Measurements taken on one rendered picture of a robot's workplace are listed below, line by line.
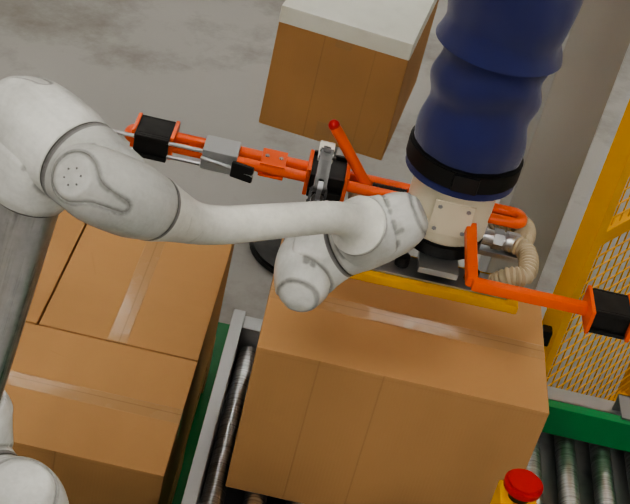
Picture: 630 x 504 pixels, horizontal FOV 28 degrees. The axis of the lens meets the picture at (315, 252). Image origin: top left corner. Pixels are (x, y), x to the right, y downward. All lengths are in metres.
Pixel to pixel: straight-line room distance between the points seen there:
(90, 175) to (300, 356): 0.94
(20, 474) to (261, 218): 0.54
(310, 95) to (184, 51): 1.87
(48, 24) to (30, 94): 3.86
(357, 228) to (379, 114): 1.76
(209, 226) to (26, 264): 0.28
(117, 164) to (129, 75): 3.66
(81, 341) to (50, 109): 1.34
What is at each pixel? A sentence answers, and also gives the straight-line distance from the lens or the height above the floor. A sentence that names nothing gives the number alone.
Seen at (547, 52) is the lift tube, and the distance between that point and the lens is 2.27.
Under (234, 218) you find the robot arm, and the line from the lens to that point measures 1.93.
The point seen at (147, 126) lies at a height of 1.27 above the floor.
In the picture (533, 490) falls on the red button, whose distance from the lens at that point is 2.25.
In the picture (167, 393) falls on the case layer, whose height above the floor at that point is 0.54.
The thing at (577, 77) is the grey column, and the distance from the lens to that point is 3.42.
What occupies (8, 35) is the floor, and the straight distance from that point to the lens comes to 5.55.
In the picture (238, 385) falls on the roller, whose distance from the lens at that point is 3.01.
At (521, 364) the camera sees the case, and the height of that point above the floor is 0.95.
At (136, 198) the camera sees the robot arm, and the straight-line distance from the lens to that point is 1.72.
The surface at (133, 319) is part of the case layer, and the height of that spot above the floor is 0.54.
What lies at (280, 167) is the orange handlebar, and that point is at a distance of 2.46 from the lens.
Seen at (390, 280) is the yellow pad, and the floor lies 1.13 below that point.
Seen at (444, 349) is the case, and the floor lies 0.95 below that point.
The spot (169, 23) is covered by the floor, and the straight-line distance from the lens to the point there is 5.86.
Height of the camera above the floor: 2.52
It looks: 34 degrees down
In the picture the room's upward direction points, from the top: 14 degrees clockwise
